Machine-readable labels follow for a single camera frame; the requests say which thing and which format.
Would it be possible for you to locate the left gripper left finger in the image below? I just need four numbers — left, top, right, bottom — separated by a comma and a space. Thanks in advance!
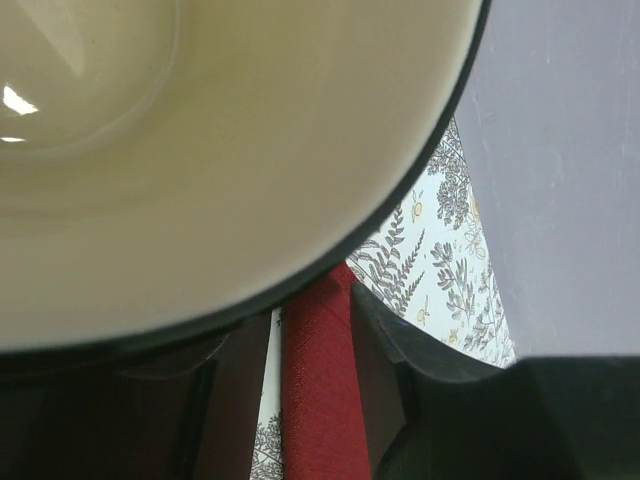
1, 313, 271, 479

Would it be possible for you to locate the white mug black handle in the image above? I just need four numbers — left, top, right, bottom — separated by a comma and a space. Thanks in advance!
1, 1, 490, 354

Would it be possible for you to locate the floral tablecloth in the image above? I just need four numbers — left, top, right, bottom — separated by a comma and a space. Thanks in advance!
250, 123, 515, 479

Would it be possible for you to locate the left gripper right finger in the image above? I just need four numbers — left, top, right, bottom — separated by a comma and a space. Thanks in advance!
350, 284, 639, 479

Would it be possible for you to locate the dark red cloth napkin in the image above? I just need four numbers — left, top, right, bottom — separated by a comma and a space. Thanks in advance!
281, 263, 372, 480

